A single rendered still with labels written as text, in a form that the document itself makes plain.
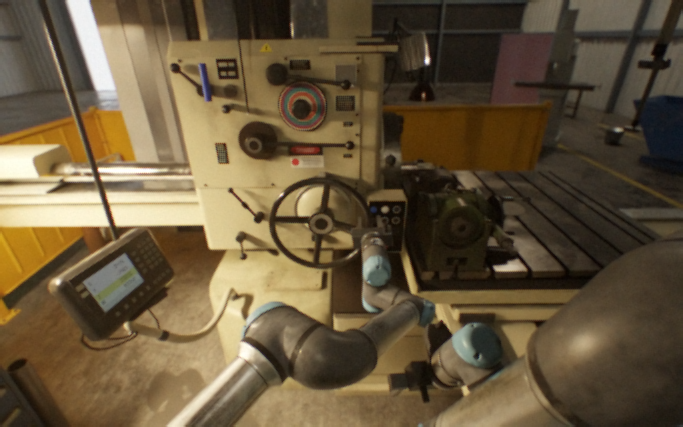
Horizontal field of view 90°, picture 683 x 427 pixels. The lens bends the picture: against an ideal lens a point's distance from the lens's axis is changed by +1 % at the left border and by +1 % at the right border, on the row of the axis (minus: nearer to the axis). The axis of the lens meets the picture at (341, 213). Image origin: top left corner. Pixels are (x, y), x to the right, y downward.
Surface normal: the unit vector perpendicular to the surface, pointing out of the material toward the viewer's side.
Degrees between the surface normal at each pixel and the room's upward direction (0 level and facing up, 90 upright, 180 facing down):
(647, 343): 58
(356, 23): 90
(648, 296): 44
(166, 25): 90
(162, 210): 90
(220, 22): 90
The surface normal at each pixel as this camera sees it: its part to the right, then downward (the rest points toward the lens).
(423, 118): 0.00, 0.46
